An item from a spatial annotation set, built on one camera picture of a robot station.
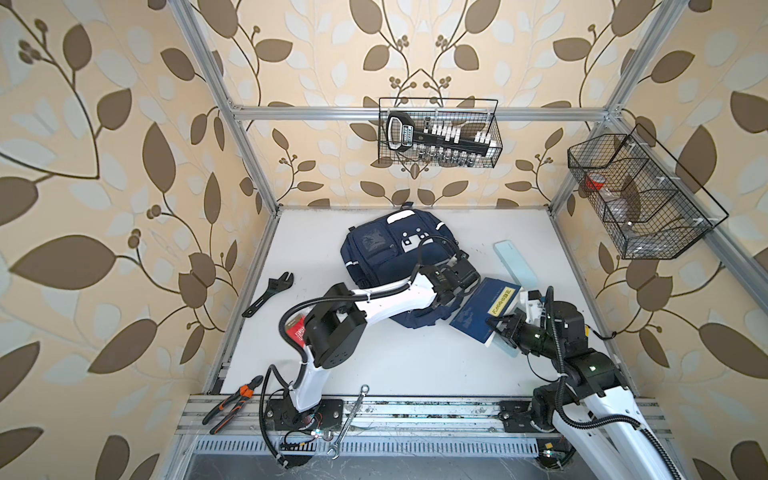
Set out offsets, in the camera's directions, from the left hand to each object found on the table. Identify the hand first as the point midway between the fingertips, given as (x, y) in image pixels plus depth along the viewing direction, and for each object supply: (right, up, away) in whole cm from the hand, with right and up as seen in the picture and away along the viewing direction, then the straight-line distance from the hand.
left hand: (444, 280), depth 87 cm
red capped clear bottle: (+41, +28, -6) cm, 50 cm away
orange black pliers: (-54, -28, -10) cm, 61 cm away
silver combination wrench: (-29, -38, -16) cm, 50 cm away
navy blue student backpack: (-18, +8, +14) cm, 24 cm away
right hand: (+9, -9, -13) cm, 18 cm away
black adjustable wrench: (-55, -4, +12) cm, 56 cm away
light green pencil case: (+27, +3, +15) cm, 31 cm away
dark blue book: (+12, -4, -8) cm, 15 cm away
